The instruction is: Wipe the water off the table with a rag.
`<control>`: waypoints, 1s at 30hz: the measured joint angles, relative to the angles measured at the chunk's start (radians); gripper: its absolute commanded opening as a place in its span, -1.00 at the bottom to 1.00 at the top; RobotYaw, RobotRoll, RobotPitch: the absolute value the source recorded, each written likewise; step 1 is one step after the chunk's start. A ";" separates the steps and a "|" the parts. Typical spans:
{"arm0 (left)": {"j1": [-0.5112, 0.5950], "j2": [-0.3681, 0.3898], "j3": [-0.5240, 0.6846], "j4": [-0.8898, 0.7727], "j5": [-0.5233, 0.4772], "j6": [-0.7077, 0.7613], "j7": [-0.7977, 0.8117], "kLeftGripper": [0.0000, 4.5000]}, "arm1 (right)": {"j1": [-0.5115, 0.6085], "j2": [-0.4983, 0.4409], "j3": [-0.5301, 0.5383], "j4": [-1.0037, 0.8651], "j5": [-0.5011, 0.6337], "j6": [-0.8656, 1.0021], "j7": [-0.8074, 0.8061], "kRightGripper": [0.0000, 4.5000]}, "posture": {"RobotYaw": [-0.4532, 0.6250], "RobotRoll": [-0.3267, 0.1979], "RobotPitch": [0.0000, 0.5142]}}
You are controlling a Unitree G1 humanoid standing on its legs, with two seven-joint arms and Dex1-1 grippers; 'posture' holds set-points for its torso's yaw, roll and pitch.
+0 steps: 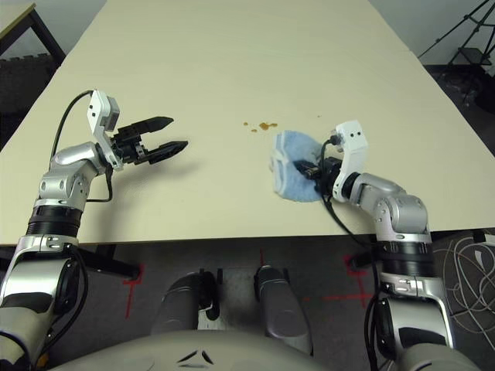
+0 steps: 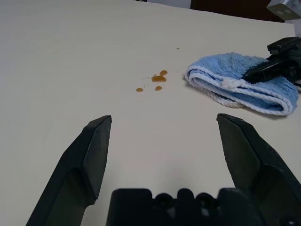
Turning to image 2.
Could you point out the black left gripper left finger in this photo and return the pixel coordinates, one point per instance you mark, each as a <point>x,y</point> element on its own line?
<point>77,164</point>

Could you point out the brown liquid spill long blob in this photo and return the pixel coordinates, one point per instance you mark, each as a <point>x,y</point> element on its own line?
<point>158,78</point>

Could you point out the blue rag with white edging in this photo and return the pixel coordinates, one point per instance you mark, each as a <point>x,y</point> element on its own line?
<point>223,68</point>

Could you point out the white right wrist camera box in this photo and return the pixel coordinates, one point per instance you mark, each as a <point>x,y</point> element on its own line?
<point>282,10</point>

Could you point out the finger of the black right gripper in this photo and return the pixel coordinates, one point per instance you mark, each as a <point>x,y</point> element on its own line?
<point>270,69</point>
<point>285,46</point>

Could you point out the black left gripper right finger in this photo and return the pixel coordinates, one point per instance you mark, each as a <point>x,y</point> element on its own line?
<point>254,155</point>

